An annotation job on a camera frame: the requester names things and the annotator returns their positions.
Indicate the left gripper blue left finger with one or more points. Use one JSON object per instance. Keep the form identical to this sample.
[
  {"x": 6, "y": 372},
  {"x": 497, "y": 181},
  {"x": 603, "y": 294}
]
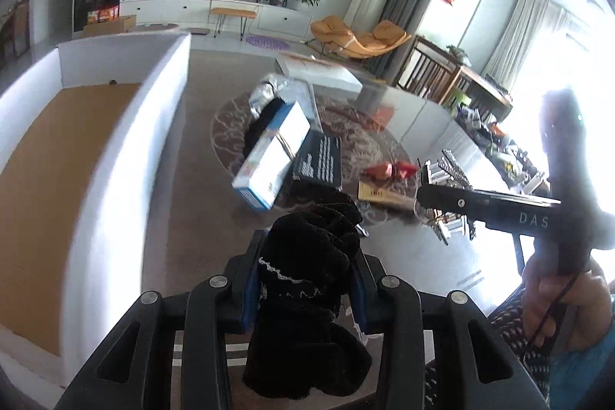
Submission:
[{"x": 242, "y": 301}]

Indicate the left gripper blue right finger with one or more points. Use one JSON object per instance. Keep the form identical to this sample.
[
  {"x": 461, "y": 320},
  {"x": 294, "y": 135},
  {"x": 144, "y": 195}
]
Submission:
[{"x": 367, "y": 309}]

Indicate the gold cosmetic tube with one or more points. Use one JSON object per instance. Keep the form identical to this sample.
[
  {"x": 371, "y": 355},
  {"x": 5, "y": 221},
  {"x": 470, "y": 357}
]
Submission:
[{"x": 380, "y": 196}]

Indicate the blue white medicine box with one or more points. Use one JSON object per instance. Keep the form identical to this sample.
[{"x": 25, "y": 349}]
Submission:
[{"x": 262, "y": 173}]

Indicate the red candy wrapper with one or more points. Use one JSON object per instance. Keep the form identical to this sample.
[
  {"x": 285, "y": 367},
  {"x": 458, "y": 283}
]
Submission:
[{"x": 398, "y": 170}]

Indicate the black rectangular box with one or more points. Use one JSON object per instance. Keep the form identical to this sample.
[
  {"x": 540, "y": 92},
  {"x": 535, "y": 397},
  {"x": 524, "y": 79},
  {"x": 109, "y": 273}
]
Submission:
[{"x": 319, "y": 161}]

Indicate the silver hair claw clip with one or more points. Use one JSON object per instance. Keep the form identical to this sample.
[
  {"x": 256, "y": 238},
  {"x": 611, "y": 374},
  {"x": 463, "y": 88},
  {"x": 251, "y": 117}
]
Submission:
[{"x": 439, "y": 201}]

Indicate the person's right hand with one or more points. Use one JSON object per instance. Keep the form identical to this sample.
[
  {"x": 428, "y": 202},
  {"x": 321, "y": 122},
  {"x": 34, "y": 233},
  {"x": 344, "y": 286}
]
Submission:
[{"x": 589, "y": 296}]

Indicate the wooden side table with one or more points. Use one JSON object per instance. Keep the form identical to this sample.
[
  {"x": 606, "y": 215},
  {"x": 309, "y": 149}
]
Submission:
[{"x": 477, "y": 92}]

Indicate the silver foil package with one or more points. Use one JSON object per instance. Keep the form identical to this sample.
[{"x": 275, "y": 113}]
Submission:
[{"x": 265, "y": 91}]

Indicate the clear plastic phone case pack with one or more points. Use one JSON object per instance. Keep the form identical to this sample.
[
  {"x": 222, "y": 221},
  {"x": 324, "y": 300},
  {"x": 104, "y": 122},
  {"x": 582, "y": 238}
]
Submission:
[{"x": 301, "y": 92}]

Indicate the white flat box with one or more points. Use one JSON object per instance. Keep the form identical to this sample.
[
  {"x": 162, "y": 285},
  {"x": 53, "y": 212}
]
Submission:
[{"x": 318, "y": 72}]

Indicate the white storage box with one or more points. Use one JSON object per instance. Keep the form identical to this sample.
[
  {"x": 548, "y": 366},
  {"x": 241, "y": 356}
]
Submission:
[{"x": 82, "y": 132}]

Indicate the white sheer curtain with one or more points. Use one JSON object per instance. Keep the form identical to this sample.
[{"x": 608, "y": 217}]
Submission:
[{"x": 530, "y": 20}]

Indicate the wooden chair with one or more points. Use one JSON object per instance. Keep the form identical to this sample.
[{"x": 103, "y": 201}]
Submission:
[{"x": 430, "y": 72}]

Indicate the purple round mat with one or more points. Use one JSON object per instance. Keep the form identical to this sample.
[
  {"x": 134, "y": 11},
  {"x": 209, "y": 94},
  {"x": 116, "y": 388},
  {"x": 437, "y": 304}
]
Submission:
[{"x": 268, "y": 43}]

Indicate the orange rocking lounge chair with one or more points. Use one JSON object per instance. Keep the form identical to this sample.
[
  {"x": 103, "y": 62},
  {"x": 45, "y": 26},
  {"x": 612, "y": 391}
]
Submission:
[{"x": 337, "y": 38}]

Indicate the white tv cabinet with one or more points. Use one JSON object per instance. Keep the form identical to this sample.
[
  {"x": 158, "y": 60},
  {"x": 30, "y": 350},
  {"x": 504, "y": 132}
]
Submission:
[{"x": 272, "y": 21}]

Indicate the small wooden bench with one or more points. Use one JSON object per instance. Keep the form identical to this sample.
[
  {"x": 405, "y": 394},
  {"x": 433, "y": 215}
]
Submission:
[{"x": 244, "y": 15}]

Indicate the cardboard box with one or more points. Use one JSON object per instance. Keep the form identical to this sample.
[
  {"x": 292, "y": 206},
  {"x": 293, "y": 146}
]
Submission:
[{"x": 116, "y": 26}]

